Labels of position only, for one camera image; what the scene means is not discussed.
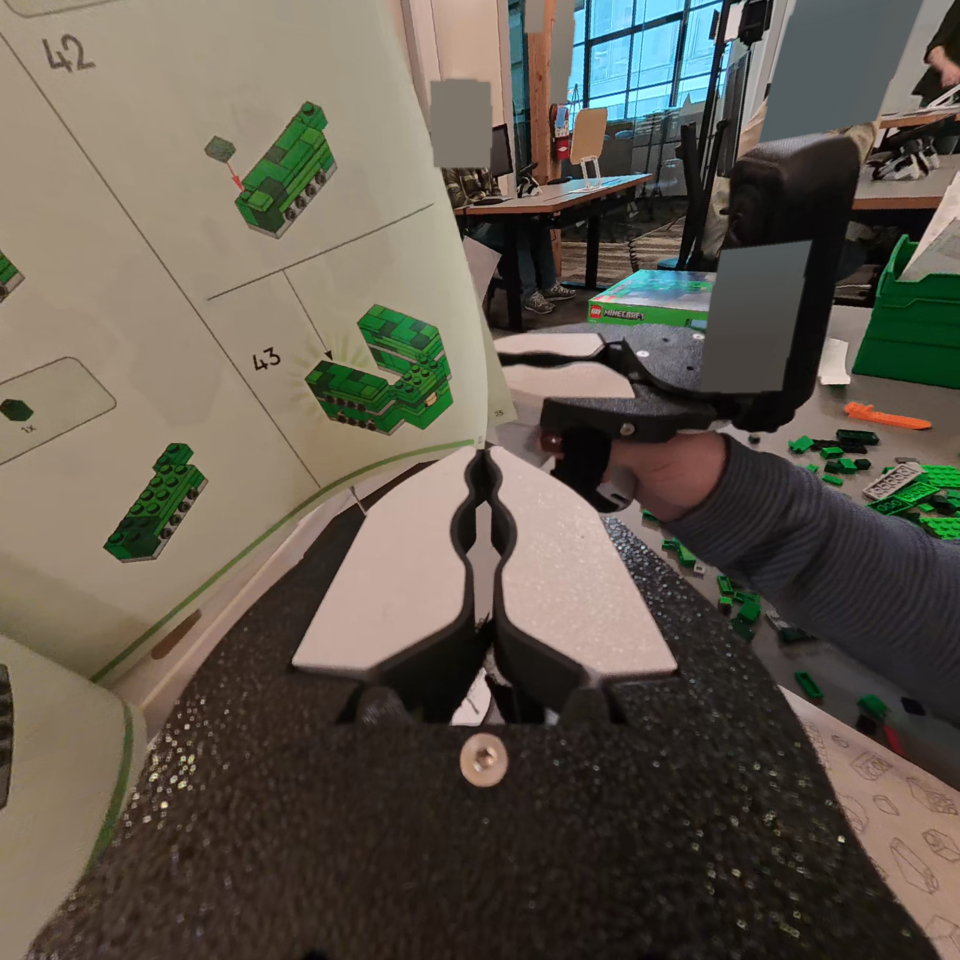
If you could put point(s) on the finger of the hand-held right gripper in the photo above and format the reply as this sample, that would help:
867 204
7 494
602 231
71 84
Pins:
570 382
551 349

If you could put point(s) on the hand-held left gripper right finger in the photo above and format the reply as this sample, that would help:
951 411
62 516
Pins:
585 585

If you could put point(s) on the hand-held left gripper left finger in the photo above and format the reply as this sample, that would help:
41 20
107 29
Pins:
382 585

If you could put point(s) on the pile of green toy bricks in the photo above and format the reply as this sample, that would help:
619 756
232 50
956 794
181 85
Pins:
937 476

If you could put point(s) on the building instruction booklet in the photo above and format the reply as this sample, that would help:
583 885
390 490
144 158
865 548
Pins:
187 300

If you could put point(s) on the brick-printed white paper bag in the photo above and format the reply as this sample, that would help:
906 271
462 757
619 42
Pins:
900 825

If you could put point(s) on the person's right forearm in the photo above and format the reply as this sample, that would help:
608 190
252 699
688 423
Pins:
825 555

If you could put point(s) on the grey office desk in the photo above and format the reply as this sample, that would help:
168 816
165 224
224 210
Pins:
585 191

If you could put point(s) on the person's right hand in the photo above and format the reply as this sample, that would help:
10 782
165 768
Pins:
675 472

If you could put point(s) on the green toy set box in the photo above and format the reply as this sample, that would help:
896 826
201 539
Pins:
645 296

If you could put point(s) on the white paper sheet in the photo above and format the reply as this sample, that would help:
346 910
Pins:
941 240
480 270

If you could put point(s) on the black tripod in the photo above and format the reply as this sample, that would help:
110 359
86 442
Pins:
709 195

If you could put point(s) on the white paper slip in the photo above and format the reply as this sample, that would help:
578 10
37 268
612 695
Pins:
834 360

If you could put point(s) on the wooden book stand board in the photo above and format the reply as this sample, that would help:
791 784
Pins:
589 135

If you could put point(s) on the orange brick separator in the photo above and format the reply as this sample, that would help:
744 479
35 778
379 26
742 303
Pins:
885 414

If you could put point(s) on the wooden pillar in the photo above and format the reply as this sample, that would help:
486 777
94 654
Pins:
540 112

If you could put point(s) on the green plastic bin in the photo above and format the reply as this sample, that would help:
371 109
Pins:
907 337

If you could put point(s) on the small red plate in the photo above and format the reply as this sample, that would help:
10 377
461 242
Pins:
894 739

